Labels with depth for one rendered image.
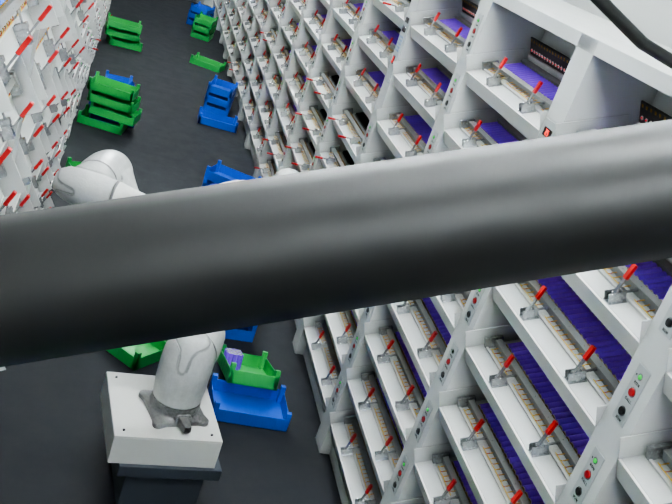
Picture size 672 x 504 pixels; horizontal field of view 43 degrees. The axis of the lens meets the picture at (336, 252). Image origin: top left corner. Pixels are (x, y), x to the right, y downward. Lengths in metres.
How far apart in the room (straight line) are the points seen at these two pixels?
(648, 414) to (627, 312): 0.23
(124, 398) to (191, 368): 0.28
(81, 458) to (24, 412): 0.29
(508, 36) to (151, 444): 1.65
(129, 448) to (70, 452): 0.40
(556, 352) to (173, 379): 1.18
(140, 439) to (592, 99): 1.58
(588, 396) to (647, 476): 0.25
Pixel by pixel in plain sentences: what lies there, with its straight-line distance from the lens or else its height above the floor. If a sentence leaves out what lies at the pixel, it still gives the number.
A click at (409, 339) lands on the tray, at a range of 2.72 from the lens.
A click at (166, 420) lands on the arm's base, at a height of 0.32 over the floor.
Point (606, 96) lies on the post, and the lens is 2.19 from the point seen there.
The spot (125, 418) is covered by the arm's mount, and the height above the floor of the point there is 0.30.
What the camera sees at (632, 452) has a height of 1.15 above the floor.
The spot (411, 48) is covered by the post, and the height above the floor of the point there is 1.44.
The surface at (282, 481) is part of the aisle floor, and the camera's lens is 3.16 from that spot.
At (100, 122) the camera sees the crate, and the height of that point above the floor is 0.05.
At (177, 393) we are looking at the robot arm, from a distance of 2.67.
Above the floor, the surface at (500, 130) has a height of 1.40.
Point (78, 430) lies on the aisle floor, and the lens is 3.14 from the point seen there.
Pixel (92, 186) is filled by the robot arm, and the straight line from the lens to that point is 2.55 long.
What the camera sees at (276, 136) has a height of 0.36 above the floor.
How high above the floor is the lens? 1.90
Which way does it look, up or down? 22 degrees down
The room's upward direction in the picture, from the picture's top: 20 degrees clockwise
